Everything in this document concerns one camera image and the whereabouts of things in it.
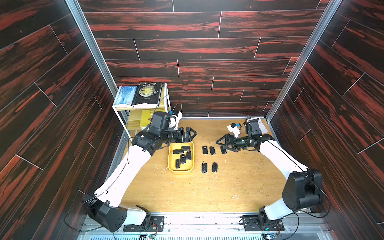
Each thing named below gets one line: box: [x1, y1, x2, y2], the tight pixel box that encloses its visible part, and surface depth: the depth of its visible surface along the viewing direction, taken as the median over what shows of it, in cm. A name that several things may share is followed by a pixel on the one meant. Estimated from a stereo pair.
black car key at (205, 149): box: [202, 145, 208, 155], surface depth 103 cm
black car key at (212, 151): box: [209, 146, 216, 155], surface depth 103 cm
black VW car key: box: [180, 154, 186, 164], surface depth 98 cm
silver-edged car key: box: [175, 158, 181, 169], surface depth 95 cm
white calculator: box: [258, 117, 268, 134], surface depth 114 cm
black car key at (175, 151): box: [172, 149, 184, 154], surface depth 101 cm
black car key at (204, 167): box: [201, 162, 208, 173], surface depth 95 cm
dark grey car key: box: [186, 151, 192, 160], surface depth 100 cm
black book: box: [132, 82, 163, 109], surface depth 87 cm
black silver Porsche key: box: [181, 145, 191, 151], surface depth 103 cm
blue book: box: [114, 86, 138, 108], surface depth 86 cm
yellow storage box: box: [167, 141, 195, 175], surface depth 98 cm
